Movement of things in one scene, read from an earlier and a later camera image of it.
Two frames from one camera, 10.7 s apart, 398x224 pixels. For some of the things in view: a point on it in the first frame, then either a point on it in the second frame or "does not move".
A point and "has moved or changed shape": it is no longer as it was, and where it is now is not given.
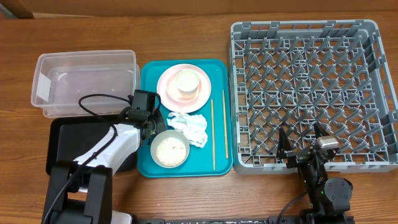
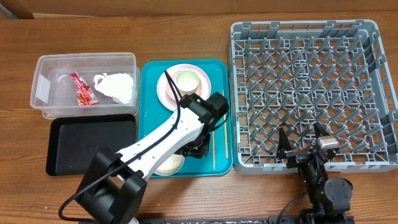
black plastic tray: (68, 139) does not move
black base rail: (272, 219) does not move
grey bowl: (170, 149) has moved or changed shape
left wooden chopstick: (212, 132) does not move
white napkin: (193, 126) has moved or changed shape
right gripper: (296, 155) does not move
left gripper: (161, 124) → (200, 150)
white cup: (188, 82) does not move
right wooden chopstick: (225, 125) does not move
